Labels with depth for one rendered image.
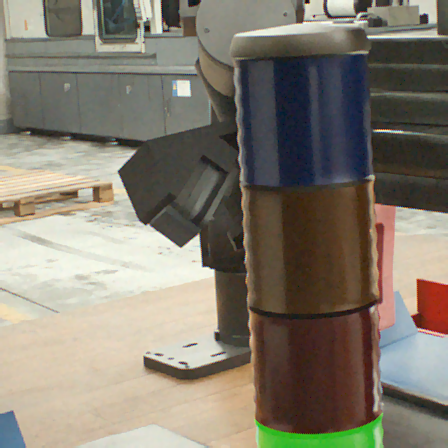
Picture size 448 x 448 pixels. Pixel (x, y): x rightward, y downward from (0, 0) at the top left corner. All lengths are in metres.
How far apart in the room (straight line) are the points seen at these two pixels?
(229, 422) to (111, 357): 0.21
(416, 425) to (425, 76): 0.18
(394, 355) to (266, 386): 0.38
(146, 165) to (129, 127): 9.34
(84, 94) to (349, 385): 10.38
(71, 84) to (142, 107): 1.28
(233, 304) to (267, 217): 0.70
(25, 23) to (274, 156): 11.44
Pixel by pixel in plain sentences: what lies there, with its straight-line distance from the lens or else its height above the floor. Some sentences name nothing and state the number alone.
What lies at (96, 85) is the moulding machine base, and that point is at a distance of 10.47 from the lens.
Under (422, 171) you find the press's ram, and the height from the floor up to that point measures 1.12.
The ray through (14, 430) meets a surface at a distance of 0.79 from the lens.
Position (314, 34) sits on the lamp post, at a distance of 0.31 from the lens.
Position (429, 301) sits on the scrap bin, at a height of 0.94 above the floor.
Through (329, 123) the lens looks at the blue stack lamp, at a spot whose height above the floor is 1.17.
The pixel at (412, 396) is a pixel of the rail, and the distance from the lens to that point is 0.65.
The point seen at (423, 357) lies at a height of 0.99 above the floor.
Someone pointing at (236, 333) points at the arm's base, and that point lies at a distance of 1.03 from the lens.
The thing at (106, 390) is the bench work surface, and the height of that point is 0.90.
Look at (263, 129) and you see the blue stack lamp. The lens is 0.32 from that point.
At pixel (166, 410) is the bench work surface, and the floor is 0.90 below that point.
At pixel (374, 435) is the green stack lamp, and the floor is 1.08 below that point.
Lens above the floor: 1.21
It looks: 11 degrees down
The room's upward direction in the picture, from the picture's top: 4 degrees counter-clockwise
